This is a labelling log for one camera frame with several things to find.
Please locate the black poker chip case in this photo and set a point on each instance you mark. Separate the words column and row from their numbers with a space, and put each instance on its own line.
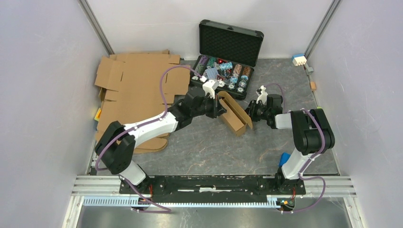
column 228, row 54

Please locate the yellow orange block at left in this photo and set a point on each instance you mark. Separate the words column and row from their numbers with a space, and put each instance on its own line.
column 97, row 115

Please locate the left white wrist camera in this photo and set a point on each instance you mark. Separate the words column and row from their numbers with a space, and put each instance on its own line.
column 209, row 86

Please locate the blue white toy block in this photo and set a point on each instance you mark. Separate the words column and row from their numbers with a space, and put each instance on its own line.
column 299, row 59

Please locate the stack of cardboard blanks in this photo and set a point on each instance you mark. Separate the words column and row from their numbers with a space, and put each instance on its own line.
column 136, row 86

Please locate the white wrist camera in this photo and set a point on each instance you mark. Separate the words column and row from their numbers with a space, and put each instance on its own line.
column 209, row 86
column 262, row 95

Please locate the orange small block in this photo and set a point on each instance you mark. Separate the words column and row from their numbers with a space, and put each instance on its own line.
column 313, row 86

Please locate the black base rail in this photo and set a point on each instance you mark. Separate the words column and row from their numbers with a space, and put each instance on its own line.
column 218, row 188

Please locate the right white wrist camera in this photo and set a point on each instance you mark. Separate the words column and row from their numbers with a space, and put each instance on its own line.
column 262, row 95

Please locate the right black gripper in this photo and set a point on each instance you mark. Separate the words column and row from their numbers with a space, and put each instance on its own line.
column 252, row 106

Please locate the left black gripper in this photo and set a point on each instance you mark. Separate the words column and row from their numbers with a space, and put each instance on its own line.
column 217, row 109

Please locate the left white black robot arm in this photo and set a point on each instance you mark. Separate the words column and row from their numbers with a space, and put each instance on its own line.
column 116, row 146

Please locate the blue block near base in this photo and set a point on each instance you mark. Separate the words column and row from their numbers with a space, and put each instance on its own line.
column 283, row 159

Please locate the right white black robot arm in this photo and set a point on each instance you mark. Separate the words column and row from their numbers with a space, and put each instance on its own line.
column 312, row 135

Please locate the brown cardboard box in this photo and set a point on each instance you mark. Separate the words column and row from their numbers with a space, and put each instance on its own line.
column 235, row 117

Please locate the grey small block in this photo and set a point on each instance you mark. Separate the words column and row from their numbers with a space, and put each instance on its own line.
column 308, row 70

